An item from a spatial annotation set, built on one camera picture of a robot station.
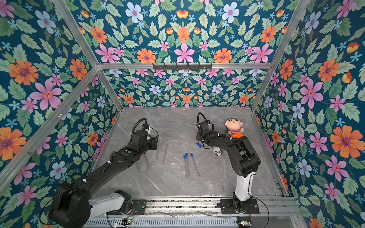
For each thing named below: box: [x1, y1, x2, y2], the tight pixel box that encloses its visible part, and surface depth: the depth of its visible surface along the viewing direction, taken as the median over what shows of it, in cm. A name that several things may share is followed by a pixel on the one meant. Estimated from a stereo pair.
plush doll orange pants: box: [224, 118, 245, 138], surface depth 101 cm
